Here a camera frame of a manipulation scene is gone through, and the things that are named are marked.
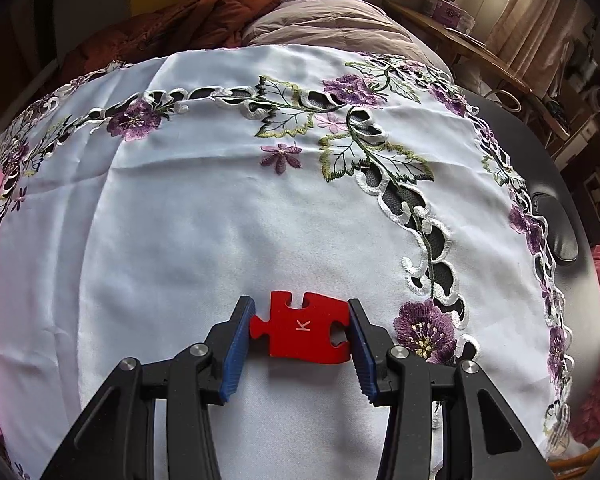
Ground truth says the white embroidered floral tablecloth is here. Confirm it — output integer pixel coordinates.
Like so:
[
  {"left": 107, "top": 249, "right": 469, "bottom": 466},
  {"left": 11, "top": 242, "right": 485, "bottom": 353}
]
[{"left": 0, "top": 42, "right": 576, "bottom": 480}]

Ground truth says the beige curtain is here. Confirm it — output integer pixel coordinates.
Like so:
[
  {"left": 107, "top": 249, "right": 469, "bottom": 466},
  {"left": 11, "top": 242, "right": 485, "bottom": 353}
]
[{"left": 490, "top": 0, "right": 586, "bottom": 98}]

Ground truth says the wooden desk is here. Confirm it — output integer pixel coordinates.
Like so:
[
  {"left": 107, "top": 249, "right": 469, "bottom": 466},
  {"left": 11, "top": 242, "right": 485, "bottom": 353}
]
[{"left": 382, "top": 0, "right": 571, "bottom": 141}]

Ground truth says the red puzzle piece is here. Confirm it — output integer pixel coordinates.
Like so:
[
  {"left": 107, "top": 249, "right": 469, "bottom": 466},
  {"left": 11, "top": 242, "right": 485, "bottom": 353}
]
[{"left": 249, "top": 290, "right": 353, "bottom": 365}]

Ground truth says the purple gift box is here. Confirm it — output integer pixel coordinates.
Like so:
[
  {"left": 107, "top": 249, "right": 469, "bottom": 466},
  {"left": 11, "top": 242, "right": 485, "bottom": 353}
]
[{"left": 422, "top": 0, "right": 476, "bottom": 31}]

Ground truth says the rattan chair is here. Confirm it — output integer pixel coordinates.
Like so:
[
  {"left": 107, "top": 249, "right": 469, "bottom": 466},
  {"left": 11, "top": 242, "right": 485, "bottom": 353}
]
[{"left": 550, "top": 447, "right": 600, "bottom": 480}]

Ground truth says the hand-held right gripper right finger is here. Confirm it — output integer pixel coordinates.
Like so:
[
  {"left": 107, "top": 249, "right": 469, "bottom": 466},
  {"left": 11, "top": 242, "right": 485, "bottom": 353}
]
[{"left": 347, "top": 299, "right": 553, "bottom": 480}]

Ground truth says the cluttered wooden shelf rack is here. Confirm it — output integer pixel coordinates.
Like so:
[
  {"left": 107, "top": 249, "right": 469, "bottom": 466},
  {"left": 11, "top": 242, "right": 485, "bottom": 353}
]
[{"left": 545, "top": 10, "right": 600, "bottom": 241}]

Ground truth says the black leather cushion pad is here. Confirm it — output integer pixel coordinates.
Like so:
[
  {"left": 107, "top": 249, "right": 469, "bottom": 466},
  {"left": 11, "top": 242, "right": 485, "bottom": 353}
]
[{"left": 530, "top": 192, "right": 580, "bottom": 263}]

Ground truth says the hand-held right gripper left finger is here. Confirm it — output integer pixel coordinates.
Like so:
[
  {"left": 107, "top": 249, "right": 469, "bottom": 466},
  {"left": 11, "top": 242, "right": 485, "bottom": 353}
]
[{"left": 40, "top": 296, "right": 257, "bottom": 480}]

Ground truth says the rust quilted jacket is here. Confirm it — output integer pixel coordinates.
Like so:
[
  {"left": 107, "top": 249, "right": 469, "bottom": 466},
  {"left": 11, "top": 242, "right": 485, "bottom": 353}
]
[{"left": 60, "top": 0, "right": 291, "bottom": 86}]

